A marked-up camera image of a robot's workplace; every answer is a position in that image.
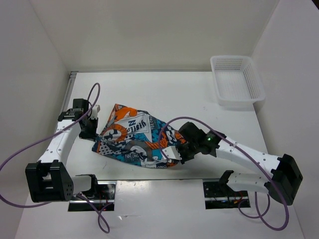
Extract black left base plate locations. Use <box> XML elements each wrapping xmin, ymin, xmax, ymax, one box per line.
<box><xmin>68</xmin><ymin>181</ymin><xmax>117</xmax><ymax>212</ymax></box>

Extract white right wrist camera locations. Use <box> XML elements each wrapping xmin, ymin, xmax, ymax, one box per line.
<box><xmin>162</xmin><ymin>146</ymin><xmax>182</xmax><ymax>161</ymax></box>

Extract colourful patterned shorts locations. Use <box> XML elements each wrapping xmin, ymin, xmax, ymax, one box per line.
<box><xmin>92</xmin><ymin>104</ymin><xmax>186</xmax><ymax>169</ymax></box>

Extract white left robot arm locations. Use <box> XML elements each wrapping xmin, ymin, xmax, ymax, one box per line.
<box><xmin>25</xmin><ymin>99</ymin><xmax>100</xmax><ymax>203</ymax></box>

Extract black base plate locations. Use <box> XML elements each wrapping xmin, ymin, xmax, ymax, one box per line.
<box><xmin>68</xmin><ymin>181</ymin><xmax>117</xmax><ymax>212</ymax></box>
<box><xmin>202</xmin><ymin>180</ymin><xmax>251</xmax><ymax>210</ymax></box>

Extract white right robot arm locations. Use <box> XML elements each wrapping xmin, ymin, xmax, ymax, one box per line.
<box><xmin>177</xmin><ymin>122</ymin><xmax>303</xmax><ymax>206</ymax></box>

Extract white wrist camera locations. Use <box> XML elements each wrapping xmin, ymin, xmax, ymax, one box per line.
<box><xmin>88</xmin><ymin>105</ymin><xmax>100</xmax><ymax>120</ymax></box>
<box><xmin>162</xmin><ymin>146</ymin><xmax>182</xmax><ymax>161</ymax></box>

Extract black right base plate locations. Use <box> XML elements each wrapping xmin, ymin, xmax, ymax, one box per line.
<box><xmin>202</xmin><ymin>180</ymin><xmax>251</xmax><ymax>210</ymax></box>

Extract white perforated plastic basket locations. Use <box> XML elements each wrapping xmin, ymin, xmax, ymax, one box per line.
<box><xmin>210</xmin><ymin>55</ymin><xmax>266</xmax><ymax>108</ymax></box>

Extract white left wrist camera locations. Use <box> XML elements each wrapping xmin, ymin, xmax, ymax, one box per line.
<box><xmin>88</xmin><ymin>105</ymin><xmax>100</xmax><ymax>120</ymax></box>

